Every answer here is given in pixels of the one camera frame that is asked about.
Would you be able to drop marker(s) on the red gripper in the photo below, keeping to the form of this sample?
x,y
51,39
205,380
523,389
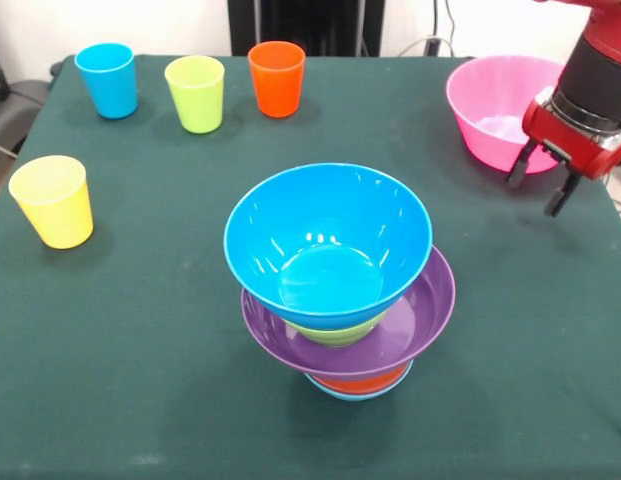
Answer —
x,y
570,140

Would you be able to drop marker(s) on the large pink plastic bowl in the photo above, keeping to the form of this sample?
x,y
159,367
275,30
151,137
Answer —
x,y
480,100

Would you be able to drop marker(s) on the purple plastic bowl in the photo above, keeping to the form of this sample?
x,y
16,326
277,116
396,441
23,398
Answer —
x,y
430,310

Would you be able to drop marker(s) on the large blue plastic bowl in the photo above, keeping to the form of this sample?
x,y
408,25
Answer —
x,y
320,225

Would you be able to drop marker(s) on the small green plastic bowl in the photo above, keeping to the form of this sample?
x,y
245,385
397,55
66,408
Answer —
x,y
335,336

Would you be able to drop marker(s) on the orange plastic bowl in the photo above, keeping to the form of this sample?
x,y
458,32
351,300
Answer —
x,y
362,386

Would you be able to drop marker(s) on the small blue plastic bowl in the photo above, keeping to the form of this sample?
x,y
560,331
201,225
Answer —
x,y
360,395

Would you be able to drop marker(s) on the black power plug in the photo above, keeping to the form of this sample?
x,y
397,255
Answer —
x,y
432,46

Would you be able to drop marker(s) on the orange plastic cup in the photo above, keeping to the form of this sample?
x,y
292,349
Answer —
x,y
276,85

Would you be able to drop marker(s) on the lime green plastic cup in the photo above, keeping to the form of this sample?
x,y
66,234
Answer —
x,y
196,95

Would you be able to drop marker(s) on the dark green tablecloth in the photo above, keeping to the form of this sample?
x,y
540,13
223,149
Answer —
x,y
140,325

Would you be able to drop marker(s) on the blue plastic cup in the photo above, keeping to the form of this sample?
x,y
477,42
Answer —
x,y
110,80

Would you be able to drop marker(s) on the yellow plastic cup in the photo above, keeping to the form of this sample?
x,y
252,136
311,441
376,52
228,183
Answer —
x,y
55,210

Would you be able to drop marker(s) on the black chair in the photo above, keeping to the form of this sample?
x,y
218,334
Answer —
x,y
15,110

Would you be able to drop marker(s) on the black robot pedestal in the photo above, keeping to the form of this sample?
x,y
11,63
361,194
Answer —
x,y
310,30

